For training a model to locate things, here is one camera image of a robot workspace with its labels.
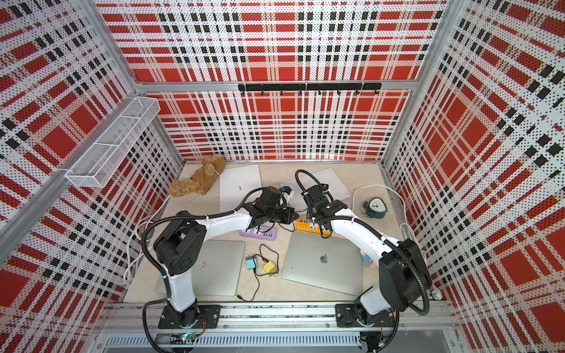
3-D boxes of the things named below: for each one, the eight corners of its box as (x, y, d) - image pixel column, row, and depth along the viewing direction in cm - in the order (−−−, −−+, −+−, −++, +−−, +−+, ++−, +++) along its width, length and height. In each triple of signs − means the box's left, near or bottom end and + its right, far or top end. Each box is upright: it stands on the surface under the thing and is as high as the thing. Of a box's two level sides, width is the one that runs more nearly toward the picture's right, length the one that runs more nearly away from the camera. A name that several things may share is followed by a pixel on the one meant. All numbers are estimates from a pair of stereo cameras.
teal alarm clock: (365, 219, 100) (368, 214, 96) (362, 203, 106) (364, 197, 102) (385, 219, 100) (388, 214, 96) (380, 203, 106) (383, 197, 102)
